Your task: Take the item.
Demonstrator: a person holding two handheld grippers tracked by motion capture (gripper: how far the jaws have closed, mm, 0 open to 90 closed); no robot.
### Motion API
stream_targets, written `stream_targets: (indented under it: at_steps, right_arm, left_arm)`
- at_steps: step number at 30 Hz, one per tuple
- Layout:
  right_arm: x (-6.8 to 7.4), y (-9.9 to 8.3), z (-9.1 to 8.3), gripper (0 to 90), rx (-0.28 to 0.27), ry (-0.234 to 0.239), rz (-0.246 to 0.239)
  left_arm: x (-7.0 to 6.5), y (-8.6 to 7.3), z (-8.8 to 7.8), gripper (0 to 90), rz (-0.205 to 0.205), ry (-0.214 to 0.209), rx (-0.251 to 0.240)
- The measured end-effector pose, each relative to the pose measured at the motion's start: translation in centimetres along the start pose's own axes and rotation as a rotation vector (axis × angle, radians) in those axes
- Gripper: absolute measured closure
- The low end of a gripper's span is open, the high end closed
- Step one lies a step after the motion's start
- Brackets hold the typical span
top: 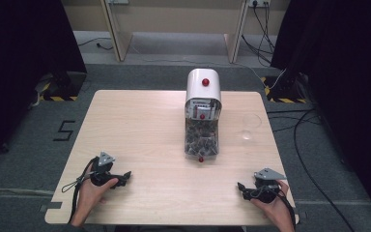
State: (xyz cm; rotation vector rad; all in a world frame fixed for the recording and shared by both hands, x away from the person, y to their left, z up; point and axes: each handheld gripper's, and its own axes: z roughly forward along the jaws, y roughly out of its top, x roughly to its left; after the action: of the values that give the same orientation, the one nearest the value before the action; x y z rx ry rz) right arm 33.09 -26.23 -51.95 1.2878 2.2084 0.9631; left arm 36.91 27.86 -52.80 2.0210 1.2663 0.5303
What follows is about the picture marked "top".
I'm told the long black floor cable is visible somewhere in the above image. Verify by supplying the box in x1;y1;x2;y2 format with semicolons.
293;108;357;232

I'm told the white power strip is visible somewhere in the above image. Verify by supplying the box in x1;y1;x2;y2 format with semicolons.
247;0;271;8

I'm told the beige wooden desk frame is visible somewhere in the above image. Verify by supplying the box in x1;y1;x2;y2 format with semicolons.
61;0;293;64

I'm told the person's right hand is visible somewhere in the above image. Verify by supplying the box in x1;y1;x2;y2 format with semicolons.
250;179;297;232

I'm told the person's left hand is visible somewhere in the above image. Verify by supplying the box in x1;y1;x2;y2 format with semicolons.
71;177;120;227

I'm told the white dispenser with red knobs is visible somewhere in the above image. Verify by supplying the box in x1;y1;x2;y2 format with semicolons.
184;68;223;163

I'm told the black curtain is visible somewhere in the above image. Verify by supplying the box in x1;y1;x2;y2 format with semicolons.
0;0;88;172
270;0;371;223

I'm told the black gripper wrist strap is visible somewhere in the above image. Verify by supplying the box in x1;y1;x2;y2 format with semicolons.
61;157;100;224
278;188;298;230

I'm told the clear glass cup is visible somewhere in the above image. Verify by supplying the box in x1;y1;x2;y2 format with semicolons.
241;112;263;141

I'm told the black floor cable with plug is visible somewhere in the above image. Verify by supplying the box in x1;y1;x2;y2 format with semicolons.
77;36;114;51

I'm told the pile of dark packets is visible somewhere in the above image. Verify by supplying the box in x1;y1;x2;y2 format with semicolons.
185;118;219;157

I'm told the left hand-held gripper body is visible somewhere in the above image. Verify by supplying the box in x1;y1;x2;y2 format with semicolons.
90;151;126;189

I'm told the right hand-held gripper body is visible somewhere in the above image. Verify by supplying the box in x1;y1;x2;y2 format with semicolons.
252;167;288;204

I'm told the black yellow striped base plate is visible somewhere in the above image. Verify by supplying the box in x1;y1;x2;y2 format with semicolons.
33;71;88;102
260;75;308;104

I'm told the bundle of black power cables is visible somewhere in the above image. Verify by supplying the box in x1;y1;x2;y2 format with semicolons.
241;1;277;66

